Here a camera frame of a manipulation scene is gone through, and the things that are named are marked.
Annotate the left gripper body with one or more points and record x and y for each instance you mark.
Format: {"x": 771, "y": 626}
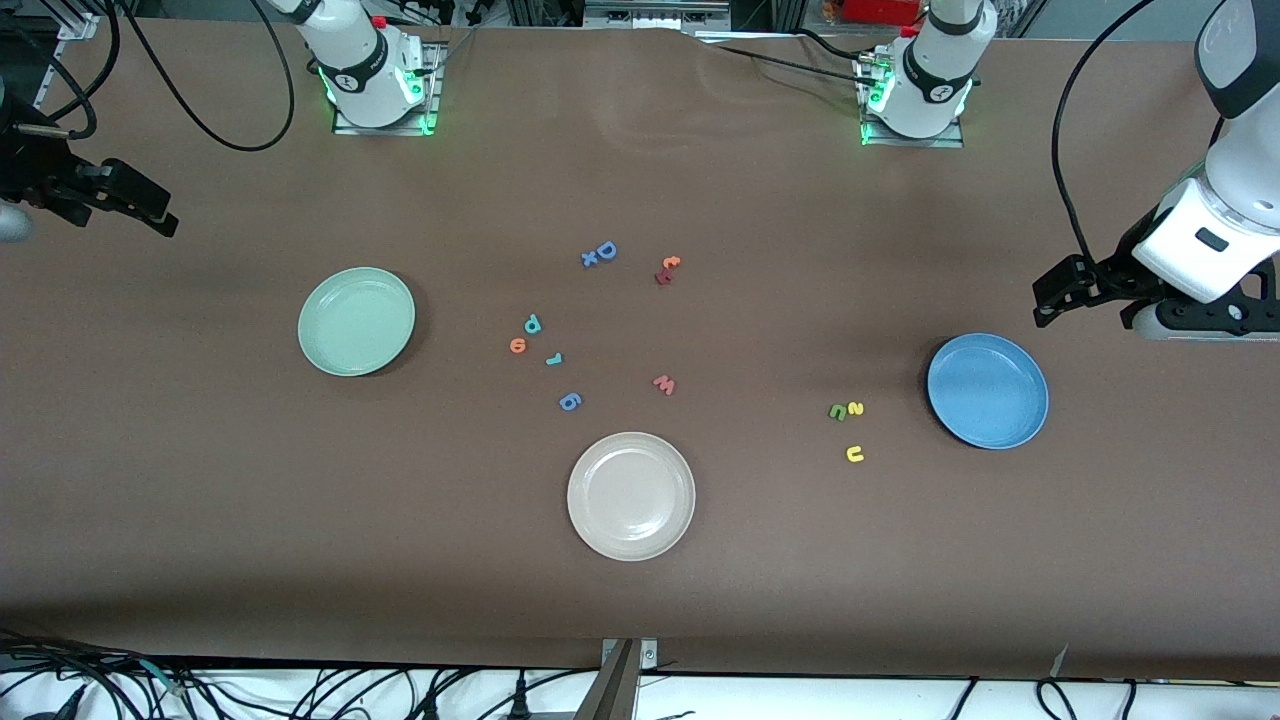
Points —
{"x": 1128, "y": 258}

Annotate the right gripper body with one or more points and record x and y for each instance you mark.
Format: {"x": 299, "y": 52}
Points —
{"x": 30, "y": 172}

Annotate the teal foam letter p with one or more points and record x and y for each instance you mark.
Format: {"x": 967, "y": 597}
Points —
{"x": 531, "y": 318}

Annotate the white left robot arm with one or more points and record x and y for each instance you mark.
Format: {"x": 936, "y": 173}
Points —
{"x": 930, "y": 80}

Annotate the blue plate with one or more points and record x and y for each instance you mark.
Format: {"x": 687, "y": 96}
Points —
{"x": 988, "y": 391}

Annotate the pale green plate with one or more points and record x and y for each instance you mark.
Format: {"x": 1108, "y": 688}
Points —
{"x": 356, "y": 322}

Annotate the brown table cover sheet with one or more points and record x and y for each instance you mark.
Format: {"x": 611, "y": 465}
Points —
{"x": 200, "y": 500}

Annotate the red box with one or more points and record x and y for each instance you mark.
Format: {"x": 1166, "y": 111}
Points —
{"x": 880, "y": 10}

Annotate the white tape tag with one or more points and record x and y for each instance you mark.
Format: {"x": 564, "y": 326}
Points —
{"x": 1060, "y": 660}

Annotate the salmon foam letter w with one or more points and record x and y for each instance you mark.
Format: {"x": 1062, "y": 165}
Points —
{"x": 664, "y": 386}

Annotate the blue foam number 6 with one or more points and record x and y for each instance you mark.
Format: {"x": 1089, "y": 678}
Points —
{"x": 562, "y": 399}

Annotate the blue foam letter D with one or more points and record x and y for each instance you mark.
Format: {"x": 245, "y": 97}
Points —
{"x": 600, "y": 250}

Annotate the beige plate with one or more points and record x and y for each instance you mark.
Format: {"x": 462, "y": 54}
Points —
{"x": 631, "y": 496}

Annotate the white ledge board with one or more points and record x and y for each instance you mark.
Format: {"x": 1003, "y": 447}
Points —
{"x": 800, "y": 700}

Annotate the grey power strip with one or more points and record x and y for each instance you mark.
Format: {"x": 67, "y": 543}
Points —
{"x": 650, "y": 12}

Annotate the black power plug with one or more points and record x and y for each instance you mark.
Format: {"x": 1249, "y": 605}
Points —
{"x": 519, "y": 700}

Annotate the aluminium frame rail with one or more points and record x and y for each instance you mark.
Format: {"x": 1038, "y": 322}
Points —
{"x": 75, "y": 25}

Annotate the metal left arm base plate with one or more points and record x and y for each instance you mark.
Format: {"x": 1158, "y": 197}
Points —
{"x": 955, "y": 142}

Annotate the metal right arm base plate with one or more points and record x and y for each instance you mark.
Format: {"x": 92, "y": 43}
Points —
{"x": 436, "y": 100}

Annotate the aluminium profile post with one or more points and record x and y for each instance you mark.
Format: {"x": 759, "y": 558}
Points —
{"x": 610, "y": 690}

